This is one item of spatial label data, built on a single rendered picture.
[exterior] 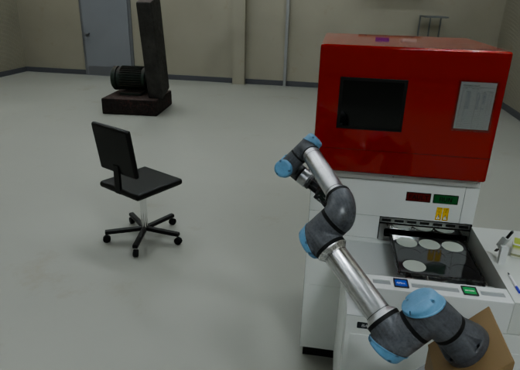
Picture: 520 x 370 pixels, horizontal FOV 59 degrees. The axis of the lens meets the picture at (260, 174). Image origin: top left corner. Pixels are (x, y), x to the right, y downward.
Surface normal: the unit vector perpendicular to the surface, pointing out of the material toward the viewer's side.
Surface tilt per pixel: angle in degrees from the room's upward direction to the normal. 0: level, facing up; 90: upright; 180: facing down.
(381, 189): 90
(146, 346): 0
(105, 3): 90
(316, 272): 90
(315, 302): 90
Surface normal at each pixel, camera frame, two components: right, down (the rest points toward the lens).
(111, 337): 0.03, -0.93
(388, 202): -0.16, 0.35
